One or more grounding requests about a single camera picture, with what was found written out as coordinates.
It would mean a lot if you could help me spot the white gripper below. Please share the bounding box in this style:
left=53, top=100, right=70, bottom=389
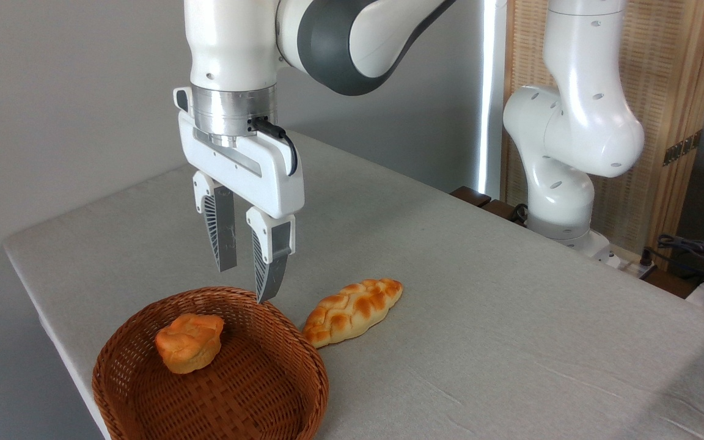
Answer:
left=174, top=87, right=305, bottom=304

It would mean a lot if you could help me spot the braided golden bread loaf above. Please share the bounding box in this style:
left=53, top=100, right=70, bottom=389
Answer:
left=302, top=279, right=404, bottom=349

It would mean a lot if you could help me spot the round golden bread bun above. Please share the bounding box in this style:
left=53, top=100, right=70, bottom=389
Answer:
left=155, top=313, right=226, bottom=375

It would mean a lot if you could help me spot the brown wicker basket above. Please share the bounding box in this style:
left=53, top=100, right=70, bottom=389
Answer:
left=92, top=286, right=330, bottom=440

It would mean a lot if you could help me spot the dark brown wooden block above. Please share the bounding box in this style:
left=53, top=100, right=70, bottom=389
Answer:
left=480, top=199, right=528, bottom=227
left=450, top=186, right=492, bottom=208

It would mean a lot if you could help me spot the wooden slatted folding screen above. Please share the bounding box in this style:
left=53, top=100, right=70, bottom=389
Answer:
left=502, top=0, right=704, bottom=271

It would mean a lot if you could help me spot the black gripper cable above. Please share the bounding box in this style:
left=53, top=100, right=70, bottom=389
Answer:
left=249, top=116, right=299, bottom=177

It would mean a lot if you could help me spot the black cable bundle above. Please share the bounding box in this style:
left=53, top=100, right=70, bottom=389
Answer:
left=641, top=234, right=704, bottom=288

